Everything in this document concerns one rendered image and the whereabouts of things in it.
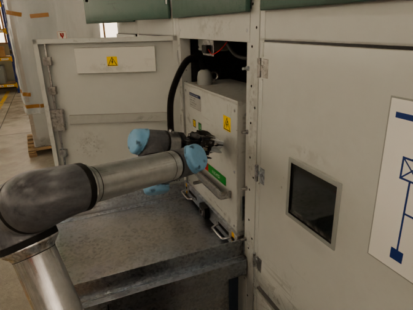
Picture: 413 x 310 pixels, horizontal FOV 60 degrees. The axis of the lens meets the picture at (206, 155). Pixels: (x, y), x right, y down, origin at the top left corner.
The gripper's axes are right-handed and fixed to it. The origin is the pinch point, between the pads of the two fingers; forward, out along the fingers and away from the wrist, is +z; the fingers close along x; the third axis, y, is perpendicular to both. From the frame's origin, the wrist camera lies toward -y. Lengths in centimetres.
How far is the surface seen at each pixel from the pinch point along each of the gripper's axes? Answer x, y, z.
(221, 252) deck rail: -35.3, 12.3, -0.8
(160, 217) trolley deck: -38.9, -28.2, 0.1
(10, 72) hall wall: -36, -1116, 153
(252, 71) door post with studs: 25.2, 18.9, -9.8
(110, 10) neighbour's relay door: 48, -91, -6
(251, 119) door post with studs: 11.8, 18.7, -6.2
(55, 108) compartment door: -3, -78, -32
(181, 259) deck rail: -37.5, 8.5, -14.7
